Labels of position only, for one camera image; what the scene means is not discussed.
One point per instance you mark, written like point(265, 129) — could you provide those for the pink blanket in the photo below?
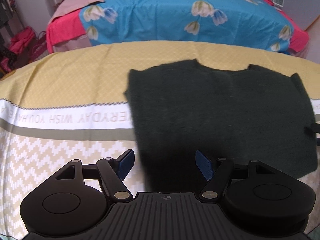
point(75, 2)

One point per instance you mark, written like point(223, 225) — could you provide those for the blue floral quilt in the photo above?
point(162, 12)

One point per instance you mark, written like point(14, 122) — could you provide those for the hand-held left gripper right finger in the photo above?
point(203, 166)

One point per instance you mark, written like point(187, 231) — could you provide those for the yellow patterned bed sheet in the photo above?
point(62, 80)

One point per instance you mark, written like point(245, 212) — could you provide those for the red clothes pile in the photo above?
point(21, 40)

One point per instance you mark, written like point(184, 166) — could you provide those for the dark green sweater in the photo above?
point(212, 110)

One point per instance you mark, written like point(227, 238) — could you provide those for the hanging dark clothes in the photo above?
point(5, 12)

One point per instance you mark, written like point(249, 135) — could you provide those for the white digital clock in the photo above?
point(278, 1)

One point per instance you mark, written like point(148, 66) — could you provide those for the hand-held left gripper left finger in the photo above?
point(126, 163)

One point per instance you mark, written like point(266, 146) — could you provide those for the grey board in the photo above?
point(300, 2)

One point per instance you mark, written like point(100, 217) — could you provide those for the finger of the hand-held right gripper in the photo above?
point(313, 128)

